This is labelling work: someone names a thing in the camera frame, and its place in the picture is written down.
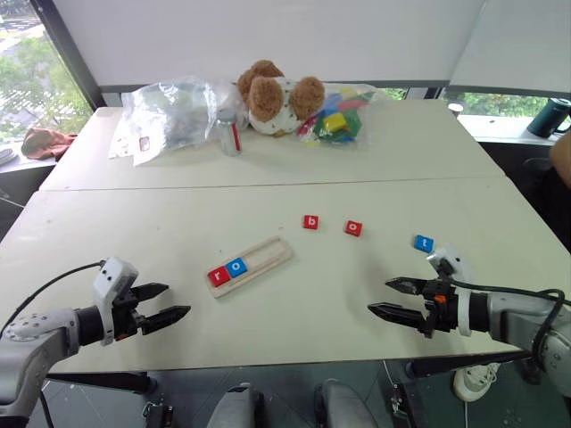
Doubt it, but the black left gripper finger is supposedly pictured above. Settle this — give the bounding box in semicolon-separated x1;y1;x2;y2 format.
132;282;170;300
138;305;192;336

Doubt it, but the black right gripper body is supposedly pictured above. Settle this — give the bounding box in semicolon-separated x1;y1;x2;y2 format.
418;267;460;340

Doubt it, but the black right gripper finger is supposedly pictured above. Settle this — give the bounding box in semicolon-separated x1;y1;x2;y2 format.
367;302;425;334
385;276;427;296

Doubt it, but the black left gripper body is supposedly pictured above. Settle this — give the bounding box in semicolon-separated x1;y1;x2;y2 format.
111;286;147;342

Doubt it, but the red letter r block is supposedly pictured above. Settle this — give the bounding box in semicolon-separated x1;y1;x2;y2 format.
207;266;232;288

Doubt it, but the blue letter o block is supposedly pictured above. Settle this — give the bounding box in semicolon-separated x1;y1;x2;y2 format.
225;257;249;278

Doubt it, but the wooden letter tray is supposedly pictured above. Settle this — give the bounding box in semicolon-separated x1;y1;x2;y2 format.
206;235;295;300

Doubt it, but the plastic bag of colourful blocks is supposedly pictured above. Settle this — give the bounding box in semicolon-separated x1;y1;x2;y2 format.
296;82;380;151

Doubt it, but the white sneaker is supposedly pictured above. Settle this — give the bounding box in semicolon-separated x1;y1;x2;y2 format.
453;361;503;402

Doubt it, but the grey rounded shell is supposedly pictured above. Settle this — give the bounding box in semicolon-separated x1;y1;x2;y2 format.
207;383;264;428

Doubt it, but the clear jar with grey lid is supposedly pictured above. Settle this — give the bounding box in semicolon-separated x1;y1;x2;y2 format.
216;108;244;158

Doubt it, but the clear crumpled plastic bag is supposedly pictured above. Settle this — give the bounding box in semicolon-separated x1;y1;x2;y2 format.
120;75;244;151

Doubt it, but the reddish brown cloth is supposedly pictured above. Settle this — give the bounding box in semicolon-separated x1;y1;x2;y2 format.
21;128;78;161

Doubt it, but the brown and white teddy bear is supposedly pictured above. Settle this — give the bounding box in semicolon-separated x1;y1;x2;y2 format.
235;59;327;138

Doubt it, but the dark green drinking bottle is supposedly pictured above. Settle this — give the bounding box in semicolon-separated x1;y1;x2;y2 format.
526;96;571;138

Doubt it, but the narrow white roller blind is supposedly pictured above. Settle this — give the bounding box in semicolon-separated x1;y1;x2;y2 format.
448;0;571;93

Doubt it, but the wide white roller blind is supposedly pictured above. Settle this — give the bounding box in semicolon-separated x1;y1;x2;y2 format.
53;0;487;88

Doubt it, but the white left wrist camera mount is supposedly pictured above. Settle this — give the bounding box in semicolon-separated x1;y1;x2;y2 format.
92;257;139;347

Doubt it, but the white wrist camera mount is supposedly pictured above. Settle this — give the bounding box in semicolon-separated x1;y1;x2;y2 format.
426;243;472;336
92;257;139;347

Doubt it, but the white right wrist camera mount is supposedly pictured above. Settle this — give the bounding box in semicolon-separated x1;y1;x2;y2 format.
426;243;472;336

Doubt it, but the black table frame bar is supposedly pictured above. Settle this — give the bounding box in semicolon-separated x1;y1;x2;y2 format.
408;351;532;380
44;371;157;394

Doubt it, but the black metal bracket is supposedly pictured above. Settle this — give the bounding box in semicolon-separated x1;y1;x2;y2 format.
390;385;411;428
142;400;175;428

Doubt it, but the black window frame post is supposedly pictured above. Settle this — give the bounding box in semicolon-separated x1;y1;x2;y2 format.
35;0;108;108

